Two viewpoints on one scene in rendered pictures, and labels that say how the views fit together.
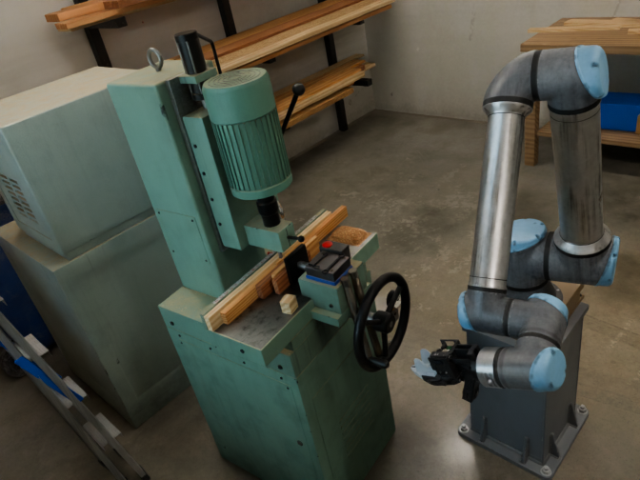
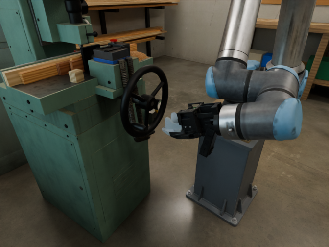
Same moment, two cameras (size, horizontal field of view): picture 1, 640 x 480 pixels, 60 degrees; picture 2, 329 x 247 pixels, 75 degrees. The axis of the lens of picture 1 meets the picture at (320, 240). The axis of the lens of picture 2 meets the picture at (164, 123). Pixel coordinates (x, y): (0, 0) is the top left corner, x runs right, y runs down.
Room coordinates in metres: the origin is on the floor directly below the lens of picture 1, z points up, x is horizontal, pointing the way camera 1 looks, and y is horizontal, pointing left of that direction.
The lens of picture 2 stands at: (0.43, -0.08, 1.17)
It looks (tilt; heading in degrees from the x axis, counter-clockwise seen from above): 31 degrees down; 351
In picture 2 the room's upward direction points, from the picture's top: straight up
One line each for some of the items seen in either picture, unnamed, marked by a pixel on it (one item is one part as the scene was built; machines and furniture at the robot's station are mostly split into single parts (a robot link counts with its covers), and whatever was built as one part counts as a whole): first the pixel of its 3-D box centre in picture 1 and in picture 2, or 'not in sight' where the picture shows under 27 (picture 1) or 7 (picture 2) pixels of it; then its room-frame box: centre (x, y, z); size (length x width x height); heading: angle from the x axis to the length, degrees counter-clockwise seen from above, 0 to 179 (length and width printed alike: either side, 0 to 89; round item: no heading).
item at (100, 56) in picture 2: (330, 261); (114, 51); (1.30, -0.02, 0.99); 0.13 x 0.11 x 0.06; 139
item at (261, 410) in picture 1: (290, 382); (88, 153); (1.51, 0.22, 0.36); 0.58 x 0.45 x 0.71; 49
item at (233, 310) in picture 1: (291, 258); (91, 59); (1.46, 0.10, 0.92); 0.62 x 0.02 x 0.04; 139
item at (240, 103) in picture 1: (249, 134); not in sight; (1.43, 0.13, 1.35); 0.18 x 0.18 x 0.31
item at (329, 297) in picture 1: (332, 282); (114, 70); (1.29, -0.01, 0.92); 0.15 x 0.13 x 0.09; 139
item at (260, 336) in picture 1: (311, 288); (101, 77); (1.35, 0.05, 0.87); 0.61 x 0.30 x 0.06; 139
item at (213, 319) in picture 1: (275, 264); (79, 60); (1.43, 0.15, 0.93); 0.60 x 0.02 x 0.05; 139
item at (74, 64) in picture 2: (292, 271); (88, 62); (1.38, 0.10, 0.93); 0.17 x 0.02 x 0.05; 139
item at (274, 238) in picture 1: (270, 234); (76, 35); (1.44, 0.14, 1.03); 0.14 x 0.07 x 0.09; 49
